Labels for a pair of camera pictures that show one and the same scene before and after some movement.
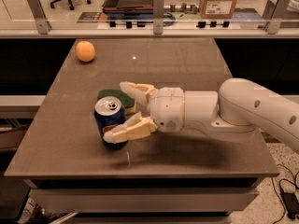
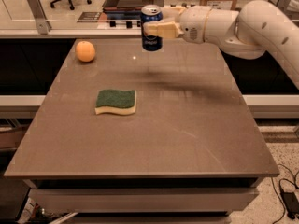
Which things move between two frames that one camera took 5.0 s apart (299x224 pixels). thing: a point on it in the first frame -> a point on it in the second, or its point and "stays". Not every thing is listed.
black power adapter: [291, 204] stays
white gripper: [167, 108] -> [191, 24]
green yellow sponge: [129, 104] stays
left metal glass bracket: [44, 25] stays
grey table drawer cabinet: [145, 200] stays
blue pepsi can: [110, 111] -> [150, 13]
